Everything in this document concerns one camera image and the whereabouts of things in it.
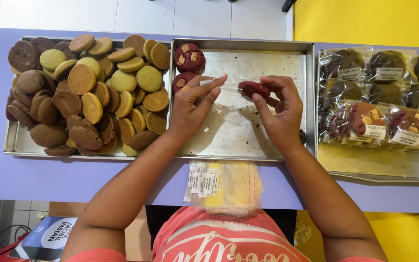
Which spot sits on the metal baking tray with packets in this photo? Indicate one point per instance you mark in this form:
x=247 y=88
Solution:
x=376 y=176

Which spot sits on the red cookie with pale chunks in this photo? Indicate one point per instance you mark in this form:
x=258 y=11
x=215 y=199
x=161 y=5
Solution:
x=188 y=57

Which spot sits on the person's left hand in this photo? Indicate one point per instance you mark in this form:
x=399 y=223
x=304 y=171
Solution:
x=184 y=112

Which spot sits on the group of bagged labelled cookies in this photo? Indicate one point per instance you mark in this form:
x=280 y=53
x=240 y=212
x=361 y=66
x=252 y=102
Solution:
x=384 y=94

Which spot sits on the person's red printed shirt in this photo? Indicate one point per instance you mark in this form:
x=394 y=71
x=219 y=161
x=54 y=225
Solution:
x=216 y=240

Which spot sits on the person's right hand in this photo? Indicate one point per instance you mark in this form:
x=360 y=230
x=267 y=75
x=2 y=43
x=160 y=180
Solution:
x=284 y=116

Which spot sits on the metal baking tray with cookies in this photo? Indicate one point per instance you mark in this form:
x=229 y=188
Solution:
x=16 y=142

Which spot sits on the plain red cookie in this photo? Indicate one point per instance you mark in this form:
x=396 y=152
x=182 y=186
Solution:
x=253 y=89

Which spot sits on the white crumpled plastic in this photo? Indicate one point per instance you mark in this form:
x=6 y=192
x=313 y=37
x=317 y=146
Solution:
x=302 y=233

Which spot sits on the pile of brown and yellow cookies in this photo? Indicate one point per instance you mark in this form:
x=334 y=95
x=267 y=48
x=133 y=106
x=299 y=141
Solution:
x=86 y=94

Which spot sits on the small dark cookie piece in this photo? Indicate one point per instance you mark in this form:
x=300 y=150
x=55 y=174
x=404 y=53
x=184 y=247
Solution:
x=302 y=136

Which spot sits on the black object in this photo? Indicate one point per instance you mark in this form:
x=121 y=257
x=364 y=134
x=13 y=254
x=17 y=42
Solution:
x=288 y=5

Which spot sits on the stack of empty labelled bags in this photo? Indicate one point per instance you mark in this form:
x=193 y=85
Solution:
x=227 y=185

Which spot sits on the metal baking tray with paper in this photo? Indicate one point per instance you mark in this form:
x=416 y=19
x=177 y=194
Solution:
x=242 y=44

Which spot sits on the red cookie with one chunk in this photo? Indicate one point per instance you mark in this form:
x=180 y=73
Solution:
x=182 y=80

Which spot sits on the blue and white box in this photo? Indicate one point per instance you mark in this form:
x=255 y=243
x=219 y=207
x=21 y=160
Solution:
x=45 y=236

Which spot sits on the white baking paper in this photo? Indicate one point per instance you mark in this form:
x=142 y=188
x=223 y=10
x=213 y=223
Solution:
x=235 y=127

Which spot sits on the clear plastic cookie bag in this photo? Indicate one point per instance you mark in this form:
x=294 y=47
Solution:
x=231 y=86

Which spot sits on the yellow paper liner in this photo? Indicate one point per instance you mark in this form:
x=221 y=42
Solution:
x=369 y=162

